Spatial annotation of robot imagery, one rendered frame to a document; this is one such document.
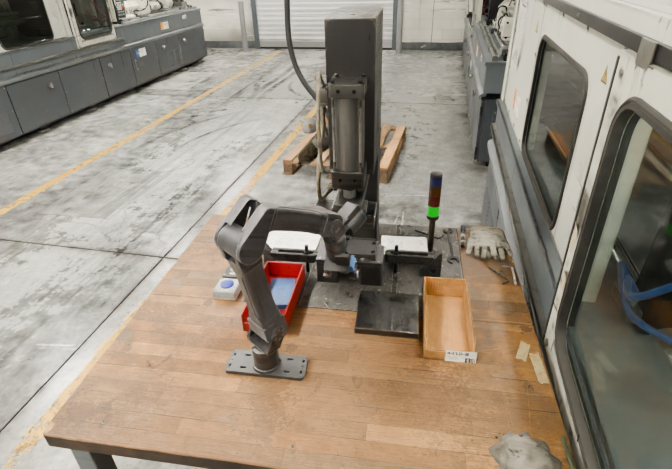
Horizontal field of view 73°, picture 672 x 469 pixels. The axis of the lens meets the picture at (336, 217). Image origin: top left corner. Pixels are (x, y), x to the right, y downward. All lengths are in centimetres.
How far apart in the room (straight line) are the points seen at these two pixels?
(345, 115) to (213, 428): 79
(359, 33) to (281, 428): 95
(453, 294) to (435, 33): 927
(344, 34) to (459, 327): 82
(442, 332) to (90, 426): 87
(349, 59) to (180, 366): 89
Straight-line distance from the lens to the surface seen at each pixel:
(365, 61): 124
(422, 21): 1042
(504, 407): 117
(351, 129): 120
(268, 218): 92
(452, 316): 134
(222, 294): 142
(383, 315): 130
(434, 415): 112
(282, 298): 138
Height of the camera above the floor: 179
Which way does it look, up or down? 30 degrees down
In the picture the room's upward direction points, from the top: 2 degrees counter-clockwise
